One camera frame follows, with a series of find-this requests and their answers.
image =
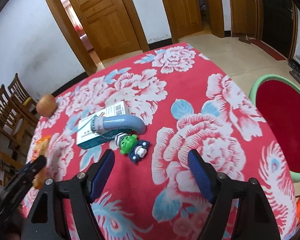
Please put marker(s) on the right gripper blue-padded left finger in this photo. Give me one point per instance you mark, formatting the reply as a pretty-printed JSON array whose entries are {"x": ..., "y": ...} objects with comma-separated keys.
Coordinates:
[{"x": 47, "y": 218}]

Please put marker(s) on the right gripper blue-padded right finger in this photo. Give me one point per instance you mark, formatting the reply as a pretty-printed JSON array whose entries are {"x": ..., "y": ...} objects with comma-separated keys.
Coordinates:
[{"x": 254, "y": 219}]

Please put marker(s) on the orange cloth bundle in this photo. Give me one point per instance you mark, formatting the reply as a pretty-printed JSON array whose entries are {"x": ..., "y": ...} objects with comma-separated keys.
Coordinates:
[{"x": 39, "y": 156}]

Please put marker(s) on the wooden chair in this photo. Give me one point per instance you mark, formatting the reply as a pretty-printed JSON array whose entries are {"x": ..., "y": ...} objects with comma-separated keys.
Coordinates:
[
  {"x": 17, "y": 89},
  {"x": 14, "y": 126}
]

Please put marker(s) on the white teal medicine box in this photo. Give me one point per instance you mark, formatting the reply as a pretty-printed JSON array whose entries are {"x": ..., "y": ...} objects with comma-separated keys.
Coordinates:
[{"x": 86, "y": 139}]

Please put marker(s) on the apple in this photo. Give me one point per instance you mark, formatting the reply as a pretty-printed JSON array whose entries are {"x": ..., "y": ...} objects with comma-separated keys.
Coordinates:
[{"x": 46, "y": 106}]

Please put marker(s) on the blue curved tube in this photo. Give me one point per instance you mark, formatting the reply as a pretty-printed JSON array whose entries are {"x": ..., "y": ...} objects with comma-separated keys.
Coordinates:
[{"x": 120, "y": 124}]

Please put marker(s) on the green toy figure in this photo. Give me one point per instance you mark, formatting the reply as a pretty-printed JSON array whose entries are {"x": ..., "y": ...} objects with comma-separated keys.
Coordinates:
[{"x": 130, "y": 145}]

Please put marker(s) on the red basin green rim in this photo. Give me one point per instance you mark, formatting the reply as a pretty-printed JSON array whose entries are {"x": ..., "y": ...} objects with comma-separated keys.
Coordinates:
[{"x": 278, "y": 100}]

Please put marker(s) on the red floral tablecloth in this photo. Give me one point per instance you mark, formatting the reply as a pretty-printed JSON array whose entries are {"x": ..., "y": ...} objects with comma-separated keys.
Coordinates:
[{"x": 186, "y": 102}]

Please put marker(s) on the red door mat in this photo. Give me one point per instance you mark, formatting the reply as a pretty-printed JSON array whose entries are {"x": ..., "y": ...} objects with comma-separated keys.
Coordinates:
[{"x": 270, "y": 51}]

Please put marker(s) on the brown shoe near doorway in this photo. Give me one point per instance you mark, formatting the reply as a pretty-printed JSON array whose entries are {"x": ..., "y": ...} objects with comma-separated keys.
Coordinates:
[{"x": 244, "y": 39}]

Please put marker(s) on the left wooden door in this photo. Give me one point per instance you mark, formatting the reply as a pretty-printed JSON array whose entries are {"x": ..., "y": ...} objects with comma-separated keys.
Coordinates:
[{"x": 107, "y": 26}]

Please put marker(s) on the wooden door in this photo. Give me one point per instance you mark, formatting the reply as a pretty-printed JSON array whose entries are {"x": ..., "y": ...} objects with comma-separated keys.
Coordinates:
[
  {"x": 107, "y": 26},
  {"x": 187, "y": 17}
]

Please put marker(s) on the middle wooden door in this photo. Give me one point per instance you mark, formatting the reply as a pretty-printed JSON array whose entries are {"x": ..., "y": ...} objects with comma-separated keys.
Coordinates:
[{"x": 187, "y": 17}]

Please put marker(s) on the dark entrance door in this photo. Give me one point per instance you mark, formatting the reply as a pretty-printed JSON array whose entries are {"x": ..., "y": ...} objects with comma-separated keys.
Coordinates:
[{"x": 278, "y": 25}]

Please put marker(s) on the dark slippers by wall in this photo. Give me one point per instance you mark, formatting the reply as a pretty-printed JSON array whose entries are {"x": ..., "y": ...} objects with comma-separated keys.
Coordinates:
[{"x": 295, "y": 72}]

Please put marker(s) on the low wooden wall panel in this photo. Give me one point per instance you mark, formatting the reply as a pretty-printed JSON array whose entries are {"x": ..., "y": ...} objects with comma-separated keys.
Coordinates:
[{"x": 243, "y": 18}]

